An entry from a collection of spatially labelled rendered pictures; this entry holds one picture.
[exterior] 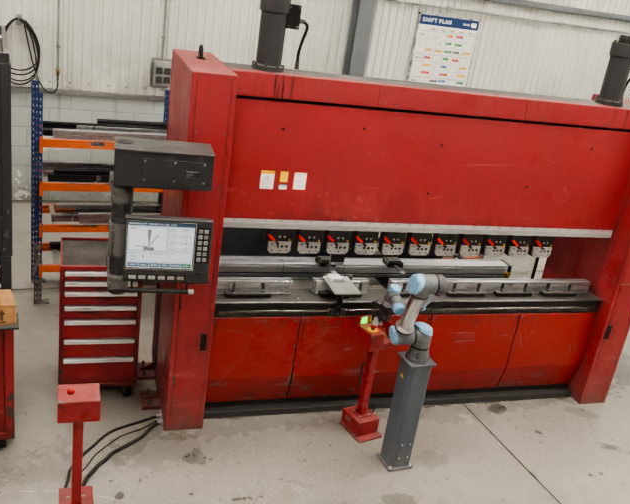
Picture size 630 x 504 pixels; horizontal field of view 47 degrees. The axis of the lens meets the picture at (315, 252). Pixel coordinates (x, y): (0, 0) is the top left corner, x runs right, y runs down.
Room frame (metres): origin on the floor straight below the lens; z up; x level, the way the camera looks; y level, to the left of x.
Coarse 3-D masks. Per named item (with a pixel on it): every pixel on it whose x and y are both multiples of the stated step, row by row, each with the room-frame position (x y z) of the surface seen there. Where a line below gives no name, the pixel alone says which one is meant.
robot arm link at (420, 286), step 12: (420, 276) 3.77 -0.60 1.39; (432, 276) 3.80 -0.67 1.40; (408, 288) 3.80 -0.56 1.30; (420, 288) 3.73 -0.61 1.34; (432, 288) 3.76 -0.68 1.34; (408, 300) 3.84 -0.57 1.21; (420, 300) 3.77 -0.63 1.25; (408, 312) 3.83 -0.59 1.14; (396, 324) 3.90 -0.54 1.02; (408, 324) 3.85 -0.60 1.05; (396, 336) 3.86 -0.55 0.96; (408, 336) 3.87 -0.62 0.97
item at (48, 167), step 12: (48, 168) 5.70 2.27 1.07; (60, 168) 5.54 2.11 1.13; (72, 168) 5.58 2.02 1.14; (84, 168) 5.62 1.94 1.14; (96, 168) 5.75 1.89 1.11; (108, 168) 5.82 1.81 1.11; (48, 180) 5.41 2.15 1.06; (60, 180) 5.45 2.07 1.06; (72, 180) 5.49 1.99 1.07; (84, 180) 5.53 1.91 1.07; (96, 180) 5.59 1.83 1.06; (108, 180) 5.61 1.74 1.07
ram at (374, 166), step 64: (256, 128) 4.27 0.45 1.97; (320, 128) 4.41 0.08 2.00; (384, 128) 4.55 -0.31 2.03; (448, 128) 4.71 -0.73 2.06; (512, 128) 4.88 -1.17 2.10; (576, 128) 5.06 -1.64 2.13; (256, 192) 4.28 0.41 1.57; (320, 192) 4.43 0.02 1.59; (384, 192) 4.58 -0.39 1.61; (448, 192) 4.75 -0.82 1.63; (512, 192) 4.92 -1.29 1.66; (576, 192) 5.11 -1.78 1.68
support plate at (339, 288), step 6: (330, 282) 4.41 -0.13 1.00; (336, 282) 4.42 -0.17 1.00; (342, 282) 4.44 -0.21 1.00; (348, 282) 4.45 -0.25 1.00; (330, 288) 4.33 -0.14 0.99; (336, 288) 4.33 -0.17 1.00; (342, 288) 4.34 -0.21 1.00; (348, 288) 4.36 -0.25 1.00; (354, 288) 4.37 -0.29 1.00; (336, 294) 4.25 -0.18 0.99; (342, 294) 4.26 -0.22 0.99; (348, 294) 4.28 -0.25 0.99; (354, 294) 4.29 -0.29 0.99; (360, 294) 4.31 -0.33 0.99
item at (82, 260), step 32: (64, 256) 4.21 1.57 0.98; (96, 256) 4.29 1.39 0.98; (64, 288) 4.04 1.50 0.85; (96, 288) 4.11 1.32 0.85; (64, 320) 4.04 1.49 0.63; (96, 320) 4.10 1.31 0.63; (128, 320) 4.16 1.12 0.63; (64, 352) 4.04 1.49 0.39; (96, 352) 4.11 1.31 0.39; (128, 352) 4.18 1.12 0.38; (64, 384) 4.05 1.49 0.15; (128, 384) 4.18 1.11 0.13
